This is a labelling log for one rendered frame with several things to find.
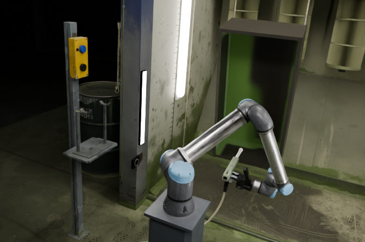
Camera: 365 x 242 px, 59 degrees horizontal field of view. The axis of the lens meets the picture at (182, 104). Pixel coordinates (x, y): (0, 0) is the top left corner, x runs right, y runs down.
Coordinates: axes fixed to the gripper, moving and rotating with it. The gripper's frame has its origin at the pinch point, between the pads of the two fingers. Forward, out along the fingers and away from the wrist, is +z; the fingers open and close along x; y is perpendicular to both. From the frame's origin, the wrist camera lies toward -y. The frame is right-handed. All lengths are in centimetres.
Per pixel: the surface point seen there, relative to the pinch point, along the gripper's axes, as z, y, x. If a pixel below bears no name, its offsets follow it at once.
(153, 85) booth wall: 82, -39, 26
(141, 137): 76, 0, 4
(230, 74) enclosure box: 29, -53, 73
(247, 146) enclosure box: -2, 13, 77
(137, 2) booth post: 95, -105, 6
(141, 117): 79, -18, 4
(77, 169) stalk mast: 100, 12, -46
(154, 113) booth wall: 79, -12, 30
